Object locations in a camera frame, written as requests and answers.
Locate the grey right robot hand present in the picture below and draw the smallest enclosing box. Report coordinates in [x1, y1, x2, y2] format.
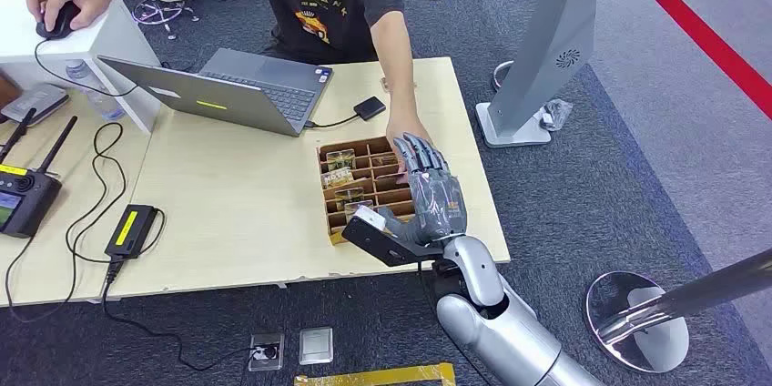
[376, 132, 470, 247]

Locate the person's left hand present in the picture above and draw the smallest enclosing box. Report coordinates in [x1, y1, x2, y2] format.
[385, 111, 433, 186]

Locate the black computer mouse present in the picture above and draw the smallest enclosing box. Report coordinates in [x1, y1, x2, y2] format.
[36, 1, 82, 41]

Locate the wooden card organizer box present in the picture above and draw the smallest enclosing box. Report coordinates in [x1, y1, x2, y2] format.
[316, 136, 423, 247]

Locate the clear-sleeved card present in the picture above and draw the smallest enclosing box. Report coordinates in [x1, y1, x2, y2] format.
[320, 167, 355, 190]
[326, 148, 356, 171]
[334, 188, 367, 209]
[343, 200, 376, 223]

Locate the person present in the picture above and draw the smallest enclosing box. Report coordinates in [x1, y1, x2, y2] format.
[25, 0, 433, 186]

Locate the black external drive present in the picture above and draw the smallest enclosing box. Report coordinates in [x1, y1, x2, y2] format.
[353, 96, 387, 122]

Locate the white cabinet box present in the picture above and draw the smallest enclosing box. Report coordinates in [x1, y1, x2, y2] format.
[0, 0, 163, 135]

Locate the clear plastic water bottle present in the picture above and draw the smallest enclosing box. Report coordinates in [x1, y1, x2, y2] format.
[65, 59, 126, 123]

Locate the grey router box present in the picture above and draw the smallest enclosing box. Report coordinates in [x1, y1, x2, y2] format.
[0, 82, 70, 127]

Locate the clear plastic bag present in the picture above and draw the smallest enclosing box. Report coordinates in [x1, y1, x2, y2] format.
[539, 98, 574, 133]

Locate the grey laptop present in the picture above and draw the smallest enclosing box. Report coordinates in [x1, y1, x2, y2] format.
[96, 46, 334, 138]

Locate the grey kiosk stand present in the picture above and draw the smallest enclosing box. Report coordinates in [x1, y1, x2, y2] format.
[474, 0, 646, 150]

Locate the yellow floor tape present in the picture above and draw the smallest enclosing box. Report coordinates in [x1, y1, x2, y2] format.
[293, 362, 457, 386]

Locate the silver floor plate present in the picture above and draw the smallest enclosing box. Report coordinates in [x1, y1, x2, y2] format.
[299, 327, 335, 366]

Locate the black remote controller with antennas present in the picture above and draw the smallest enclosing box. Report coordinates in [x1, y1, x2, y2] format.
[0, 107, 79, 239]

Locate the silver floor socket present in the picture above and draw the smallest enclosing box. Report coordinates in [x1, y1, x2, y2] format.
[248, 332, 285, 373]

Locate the black power adapter yellow label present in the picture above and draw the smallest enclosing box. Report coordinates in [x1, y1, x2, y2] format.
[105, 204, 160, 261]

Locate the chrome stanchion base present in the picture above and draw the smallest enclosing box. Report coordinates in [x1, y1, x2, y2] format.
[584, 271, 691, 375]

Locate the chrome stanchion pole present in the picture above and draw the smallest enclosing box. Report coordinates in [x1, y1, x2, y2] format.
[596, 249, 772, 346]

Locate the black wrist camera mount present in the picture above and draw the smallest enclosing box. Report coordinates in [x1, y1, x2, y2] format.
[340, 206, 444, 268]

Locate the black drive cable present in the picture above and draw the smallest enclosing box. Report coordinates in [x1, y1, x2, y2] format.
[304, 113, 361, 130]

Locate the black mouse cable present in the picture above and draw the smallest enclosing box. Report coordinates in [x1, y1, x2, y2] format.
[33, 37, 140, 98]

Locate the wire chair base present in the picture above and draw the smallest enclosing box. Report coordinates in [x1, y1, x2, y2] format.
[131, 0, 201, 41]

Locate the chrome ring base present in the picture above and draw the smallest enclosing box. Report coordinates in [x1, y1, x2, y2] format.
[492, 59, 515, 93]

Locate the thin black adapter cable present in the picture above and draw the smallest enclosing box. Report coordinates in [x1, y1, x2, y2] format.
[5, 122, 168, 324]

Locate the black power cord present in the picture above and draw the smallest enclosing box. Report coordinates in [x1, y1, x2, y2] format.
[100, 259, 267, 373]

